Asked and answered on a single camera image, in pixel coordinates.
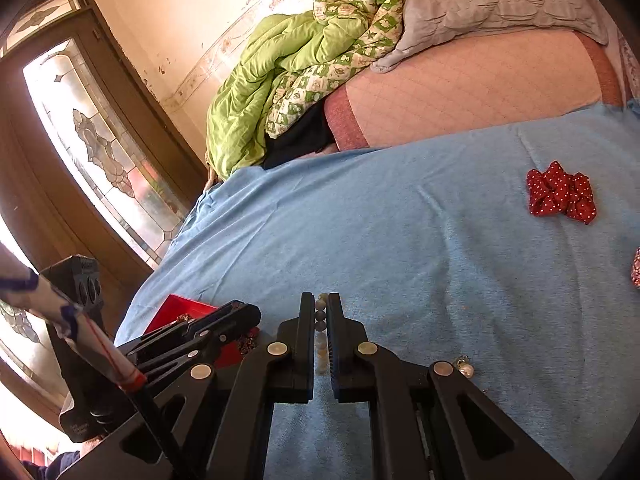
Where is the wooden stained glass door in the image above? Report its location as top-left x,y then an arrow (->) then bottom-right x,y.
0,0 -> 210,441

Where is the green patterned quilt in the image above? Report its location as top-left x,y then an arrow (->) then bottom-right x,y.
206,0 -> 405,181

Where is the grey quilted pillow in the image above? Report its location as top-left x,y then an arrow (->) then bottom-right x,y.
367,0 -> 608,73

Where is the black cloth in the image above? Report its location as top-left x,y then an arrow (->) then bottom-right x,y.
262,105 -> 341,170

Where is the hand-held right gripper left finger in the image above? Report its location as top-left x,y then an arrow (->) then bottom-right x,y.
62,292 -> 317,480

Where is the pink quilted cushion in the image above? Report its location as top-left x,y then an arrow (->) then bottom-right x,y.
322,29 -> 623,153

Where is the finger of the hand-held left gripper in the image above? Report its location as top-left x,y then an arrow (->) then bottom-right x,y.
131,329 -> 237,387
116,300 -> 262,357

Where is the red box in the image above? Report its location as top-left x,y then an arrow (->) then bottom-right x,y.
144,294 -> 261,367

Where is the blue blanket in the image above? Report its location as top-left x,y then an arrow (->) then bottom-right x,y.
114,100 -> 640,480

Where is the large white pearl bracelet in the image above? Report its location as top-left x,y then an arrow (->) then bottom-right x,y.
452,354 -> 476,380

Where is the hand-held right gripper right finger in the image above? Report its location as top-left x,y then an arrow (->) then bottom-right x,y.
327,292 -> 576,480

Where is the white patterned wrapped rod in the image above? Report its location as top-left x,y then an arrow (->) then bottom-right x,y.
0,247 -> 197,480

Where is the red polka dot scrunchie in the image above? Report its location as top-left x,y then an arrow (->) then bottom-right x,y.
526,161 -> 597,225

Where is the small white bead bracelet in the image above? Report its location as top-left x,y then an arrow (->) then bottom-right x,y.
314,292 -> 331,376

